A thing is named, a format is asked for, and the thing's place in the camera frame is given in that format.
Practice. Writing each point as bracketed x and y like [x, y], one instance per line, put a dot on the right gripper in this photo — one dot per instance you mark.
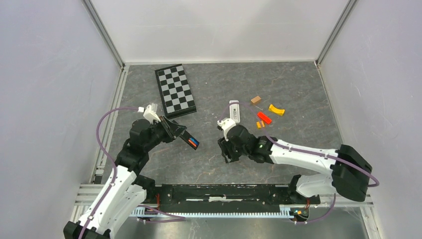
[225, 147]

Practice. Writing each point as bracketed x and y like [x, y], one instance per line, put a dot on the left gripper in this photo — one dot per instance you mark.
[172, 130]

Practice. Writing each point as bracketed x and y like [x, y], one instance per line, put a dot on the blue battery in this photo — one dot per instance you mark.
[192, 139]

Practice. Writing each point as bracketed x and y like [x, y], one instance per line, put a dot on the white remote control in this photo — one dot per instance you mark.
[234, 110]

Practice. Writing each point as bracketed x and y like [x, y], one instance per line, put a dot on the black remote control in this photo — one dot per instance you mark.
[185, 136]

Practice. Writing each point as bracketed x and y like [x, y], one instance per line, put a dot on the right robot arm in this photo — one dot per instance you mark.
[337, 171]

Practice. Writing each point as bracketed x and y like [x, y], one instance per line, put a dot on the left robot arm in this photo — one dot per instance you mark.
[126, 188]

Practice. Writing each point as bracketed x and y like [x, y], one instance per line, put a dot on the orange cube block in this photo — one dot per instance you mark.
[260, 124]

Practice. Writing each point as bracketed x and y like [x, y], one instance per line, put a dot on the checkered chess board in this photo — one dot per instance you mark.
[175, 91]

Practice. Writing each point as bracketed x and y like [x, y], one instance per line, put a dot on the red rectangular block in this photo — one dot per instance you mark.
[264, 118]

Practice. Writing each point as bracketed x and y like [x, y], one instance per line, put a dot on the yellow arch block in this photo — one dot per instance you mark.
[276, 110]

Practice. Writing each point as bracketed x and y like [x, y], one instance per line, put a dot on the brown wooden block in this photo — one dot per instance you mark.
[255, 100]

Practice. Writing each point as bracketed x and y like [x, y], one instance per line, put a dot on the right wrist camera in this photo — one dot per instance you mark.
[226, 125]

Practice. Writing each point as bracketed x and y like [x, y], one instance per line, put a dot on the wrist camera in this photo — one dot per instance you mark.
[226, 125]
[150, 113]

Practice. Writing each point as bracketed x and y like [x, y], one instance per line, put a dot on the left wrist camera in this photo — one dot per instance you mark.
[150, 113]

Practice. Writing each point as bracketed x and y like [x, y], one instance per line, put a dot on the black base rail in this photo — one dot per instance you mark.
[224, 198]

